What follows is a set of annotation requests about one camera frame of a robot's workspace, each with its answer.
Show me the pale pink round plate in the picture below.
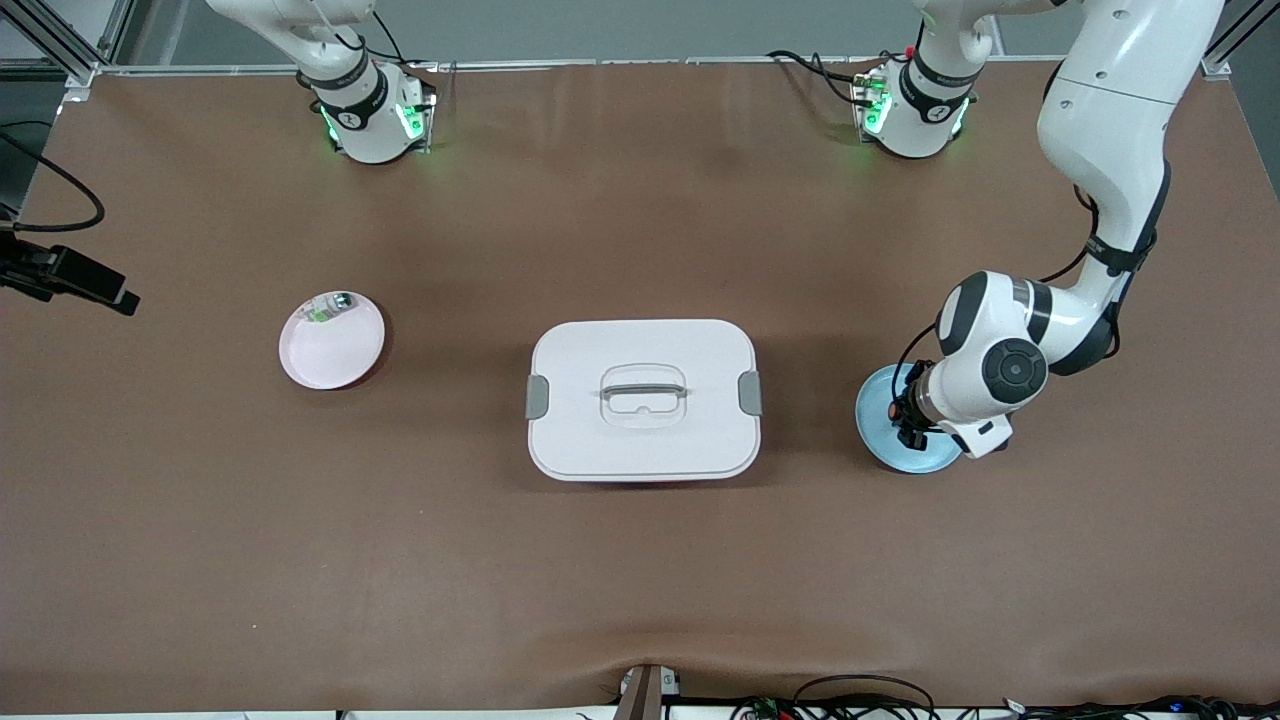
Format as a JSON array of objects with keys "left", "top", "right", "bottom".
[{"left": 278, "top": 290, "right": 387, "bottom": 391}]

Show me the brown table mat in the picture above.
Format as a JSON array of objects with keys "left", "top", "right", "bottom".
[{"left": 0, "top": 58, "right": 1280, "bottom": 715}]

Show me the black left base cable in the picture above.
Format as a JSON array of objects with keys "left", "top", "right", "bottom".
[{"left": 765, "top": 48, "right": 877, "bottom": 107}]

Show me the black right base cable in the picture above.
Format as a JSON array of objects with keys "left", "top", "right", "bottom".
[{"left": 370, "top": 8, "right": 442, "bottom": 101}]

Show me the black base cable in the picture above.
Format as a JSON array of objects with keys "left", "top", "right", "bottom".
[
  {"left": 765, "top": 48, "right": 877, "bottom": 107},
  {"left": 370, "top": 8, "right": 442, "bottom": 101}
]

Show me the white lidded storage box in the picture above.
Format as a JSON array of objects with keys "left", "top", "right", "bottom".
[{"left": 526, "top": 319, "right": 764, "bottom": 484}]

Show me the black side camera cable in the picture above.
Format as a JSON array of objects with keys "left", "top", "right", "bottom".
[{"left": 0, "top": 120, "right": 107, "bottom": 235}]

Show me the grey metal camera bracket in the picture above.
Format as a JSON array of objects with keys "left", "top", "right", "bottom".
[{"left": 615, "top": 664, "right": 683, "bottom": 720}]

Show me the light blue round plate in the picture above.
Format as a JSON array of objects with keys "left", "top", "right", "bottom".
[{"left": 855, "top": 362, "right": 967, "bottom": 475}]

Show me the black looped cable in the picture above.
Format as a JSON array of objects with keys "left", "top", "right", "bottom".
[{"left": 792, "top": 674, "right": 939, "bottom": 720}]

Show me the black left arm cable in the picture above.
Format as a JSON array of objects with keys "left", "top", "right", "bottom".
[{"left": 893, "top": 180, "right": 1123, "bottom": 403}]

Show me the aluminium frame post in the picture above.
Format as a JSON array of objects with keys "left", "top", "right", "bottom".
[
  {"left": 0, "top": 0, "right": 137, "bottom": 89},
  {"left": 1198, "top": 0, "right": 1280, "bottom": 83}
]

